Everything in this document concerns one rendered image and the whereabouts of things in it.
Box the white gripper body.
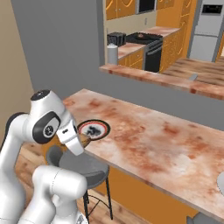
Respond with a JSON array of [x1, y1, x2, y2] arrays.
[[59, 131, 86, 157]]

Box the brown chicken drumstick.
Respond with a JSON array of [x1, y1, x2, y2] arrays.
[[78, 133, 93, 149]]

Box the red-rimmed black patterned plate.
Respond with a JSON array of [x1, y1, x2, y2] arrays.
[[77, 118, 112, 142]]

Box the orange dining counter base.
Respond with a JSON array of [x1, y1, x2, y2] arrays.
[[40, 136, 200, 224]]

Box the pale grey plate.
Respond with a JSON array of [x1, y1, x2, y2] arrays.
[[215, 171, 224, 197]]

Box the grey round bar stool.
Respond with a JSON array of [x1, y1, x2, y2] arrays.
[[185, 212, 224, 224], [45, 144, 114, 221]]

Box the white grey cylinder canister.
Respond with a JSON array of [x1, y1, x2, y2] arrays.
[[107, 43, 119, 66]]

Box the orange base cupboards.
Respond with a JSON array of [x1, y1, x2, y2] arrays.
[[117, 47, 145, 71]]

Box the black stove with oven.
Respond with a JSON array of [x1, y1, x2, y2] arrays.
[[125, 31, 164, 74]]

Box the orange cupboard run with tall unit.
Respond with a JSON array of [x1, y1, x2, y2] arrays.
[[158, 0, 199, 74]]

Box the black microwave oven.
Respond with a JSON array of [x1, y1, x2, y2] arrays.
[[136, 0, 158, 15]]

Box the grey fridge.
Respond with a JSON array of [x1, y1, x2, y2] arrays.
[[187, 0, 224, 63]]

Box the orange wall cupboards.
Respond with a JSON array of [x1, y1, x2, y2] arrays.
[[105, 0, 177, 21]]

